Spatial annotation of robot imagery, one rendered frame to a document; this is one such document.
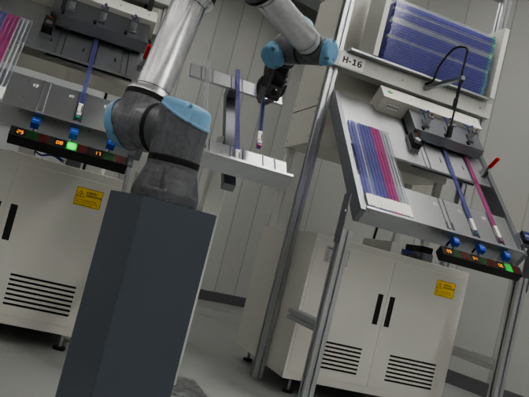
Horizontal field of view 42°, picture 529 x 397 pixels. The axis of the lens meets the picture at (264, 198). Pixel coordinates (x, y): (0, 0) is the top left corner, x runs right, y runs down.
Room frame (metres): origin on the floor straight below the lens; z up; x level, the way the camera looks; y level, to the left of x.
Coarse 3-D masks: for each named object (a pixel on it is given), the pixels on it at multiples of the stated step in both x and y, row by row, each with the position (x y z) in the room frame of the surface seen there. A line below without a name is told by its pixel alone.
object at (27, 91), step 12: (12, 84) 2.05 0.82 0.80; (24, 84) 2.07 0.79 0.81; (36, 84) 2.10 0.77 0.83; (48, 84) 2.12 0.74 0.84; (12, 96) 2.01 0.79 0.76; (24, 96) 2.03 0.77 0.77; (36, 96) 2.06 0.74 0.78; (48, 96) 2.08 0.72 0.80; (60, 96) 2.10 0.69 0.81; (72, 96) 2.13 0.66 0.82; (36, 108) 2.02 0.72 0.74; (48, 108) 2.04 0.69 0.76; (60, 108) 2.06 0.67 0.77; (72, 108) 2.09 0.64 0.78; (84, 108) 2.11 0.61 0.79; (96, 108) 2.13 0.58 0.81; (72, 120) 2.03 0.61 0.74; (84, 120) 2.07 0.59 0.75; (96, 120) 2.09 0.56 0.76
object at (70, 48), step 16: (0, 0) 2.34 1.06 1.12; (16, 0) 2.38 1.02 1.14; (32, 16) 2.35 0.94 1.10; (32, 32) 2.28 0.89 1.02; (64, 32) 2.36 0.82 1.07; (48, 48) 2.25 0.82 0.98; (64, 48) 2.29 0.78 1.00; (80, 48) 2.33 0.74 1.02; (112, 48) 2.41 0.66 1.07; (80, 64) 2.34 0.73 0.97; (96, 64) 2.30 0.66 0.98; (112, 64) 2.34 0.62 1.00; (128, 64) 2.38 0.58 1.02; (128, 80) 2.39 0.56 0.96
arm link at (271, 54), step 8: (272, 40) 1.95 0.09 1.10; (280, 40) 1.94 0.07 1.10; (264, 48) 1.93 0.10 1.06; (272, 48) 1.92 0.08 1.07; (280, 48) 1.92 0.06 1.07; (288, 48) 1.91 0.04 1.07; (264, 56) 1.95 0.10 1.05; (272, 56) 1.93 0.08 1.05; (280, 56) 1.92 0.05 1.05; (288, 56) 1.92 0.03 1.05; (264, 64) 1.97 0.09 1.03; (272, 64) 1.95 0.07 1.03; (280, 64) 1.94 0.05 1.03; (296, 64) 1.95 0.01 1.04
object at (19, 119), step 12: (0, 108) 1.95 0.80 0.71; (12, 108) 1.96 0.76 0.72; (24, 108) 1.96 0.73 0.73; (0, 120) 1.98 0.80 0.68; (12, 120) 1.98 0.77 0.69; (24, 120) 1.99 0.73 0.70; (48, 120) 1.99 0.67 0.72; (60, 120) 1.99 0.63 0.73; (48, 132) 2.02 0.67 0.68; (60, 132) 2.02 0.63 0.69; (84, 132) 2.03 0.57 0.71; (96, 132) 2.03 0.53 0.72; (84, 144) 2.06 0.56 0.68; (96, 144) 2.06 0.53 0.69
